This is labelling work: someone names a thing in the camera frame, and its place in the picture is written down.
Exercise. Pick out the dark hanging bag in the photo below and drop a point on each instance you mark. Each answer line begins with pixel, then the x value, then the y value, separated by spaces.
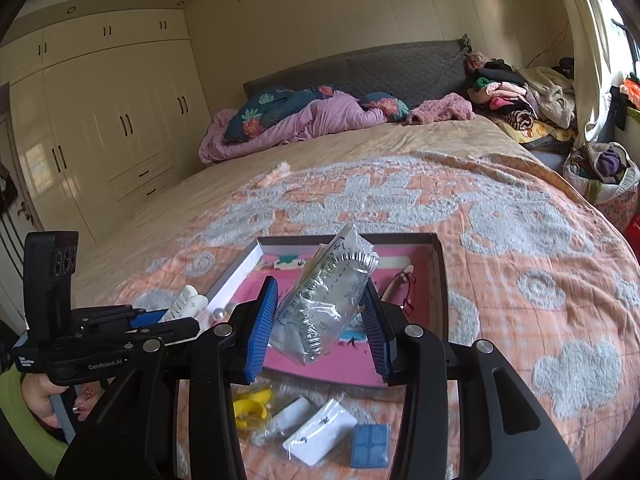
pixel 7 190

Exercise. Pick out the pile of folded clothes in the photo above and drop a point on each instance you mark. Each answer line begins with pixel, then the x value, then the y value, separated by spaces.
pixel 520 95

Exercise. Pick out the large dark floral pillow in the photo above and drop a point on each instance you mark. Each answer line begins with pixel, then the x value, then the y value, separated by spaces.
pixel 255 115

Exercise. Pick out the person's left hand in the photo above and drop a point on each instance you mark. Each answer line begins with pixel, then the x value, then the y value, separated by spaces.
pixel 36 394

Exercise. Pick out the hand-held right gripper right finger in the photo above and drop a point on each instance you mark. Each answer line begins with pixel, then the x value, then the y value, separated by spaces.
pixel 374 332

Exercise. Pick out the pink picture book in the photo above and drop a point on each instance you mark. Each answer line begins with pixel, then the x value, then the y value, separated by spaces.
pixel 350 360

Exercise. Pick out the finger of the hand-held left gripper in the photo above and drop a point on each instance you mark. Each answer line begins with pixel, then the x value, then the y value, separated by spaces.
pixel 170 333
pixel 147 317

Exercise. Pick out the beige bed sheet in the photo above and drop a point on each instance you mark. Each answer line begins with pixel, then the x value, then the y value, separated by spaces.
pixel 400 137

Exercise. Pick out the orange patterned blanket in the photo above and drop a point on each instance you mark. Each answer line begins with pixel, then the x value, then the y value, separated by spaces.
pixel 500 260

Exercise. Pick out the orange cloth on sill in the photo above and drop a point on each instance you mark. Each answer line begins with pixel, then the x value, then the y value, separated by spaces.
pixel 631 92

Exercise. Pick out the yellow hair clip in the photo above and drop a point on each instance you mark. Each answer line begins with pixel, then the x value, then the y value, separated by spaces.
pixel 250 405

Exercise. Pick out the pink fluffy garment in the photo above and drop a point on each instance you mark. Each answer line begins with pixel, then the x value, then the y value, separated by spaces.
pixel 440 109

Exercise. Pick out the brown cardboard box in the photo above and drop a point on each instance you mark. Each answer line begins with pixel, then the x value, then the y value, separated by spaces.
pixel 440 285

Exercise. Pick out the white earring card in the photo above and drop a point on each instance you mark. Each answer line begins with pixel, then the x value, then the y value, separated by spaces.
pixel 320 432

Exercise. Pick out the white hair clip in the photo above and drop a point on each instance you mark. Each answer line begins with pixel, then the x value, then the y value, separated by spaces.
pixel 187 302

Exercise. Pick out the blue square case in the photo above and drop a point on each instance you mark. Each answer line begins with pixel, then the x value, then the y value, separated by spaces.
pixel 370 445

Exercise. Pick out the purple quilt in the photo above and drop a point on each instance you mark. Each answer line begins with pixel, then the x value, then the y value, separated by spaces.
pixel 310 120

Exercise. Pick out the bag full of clothes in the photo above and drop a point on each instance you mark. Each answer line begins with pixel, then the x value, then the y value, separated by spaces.
pixel 605 165

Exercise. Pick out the cream curtain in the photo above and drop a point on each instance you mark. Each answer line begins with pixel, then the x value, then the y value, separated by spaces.
pixel 592 50

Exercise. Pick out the small peach cloth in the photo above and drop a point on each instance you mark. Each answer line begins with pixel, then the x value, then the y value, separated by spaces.
pixel 272 175

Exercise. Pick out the small dark floral pillow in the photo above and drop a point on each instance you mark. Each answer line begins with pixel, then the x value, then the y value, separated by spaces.
pixel 387 105

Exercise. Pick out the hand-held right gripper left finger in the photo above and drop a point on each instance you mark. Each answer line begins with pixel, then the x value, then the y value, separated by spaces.
pixel 261 330

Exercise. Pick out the person's left forearm green sleeve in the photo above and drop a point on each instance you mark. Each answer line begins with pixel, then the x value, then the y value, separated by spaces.
pixel 15 420

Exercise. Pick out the grey quilted headboard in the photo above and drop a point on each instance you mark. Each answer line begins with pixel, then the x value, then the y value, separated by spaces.
pixel 380 70

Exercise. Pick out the cream wardrobe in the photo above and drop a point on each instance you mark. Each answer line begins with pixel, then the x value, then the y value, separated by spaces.
pixel 100 125

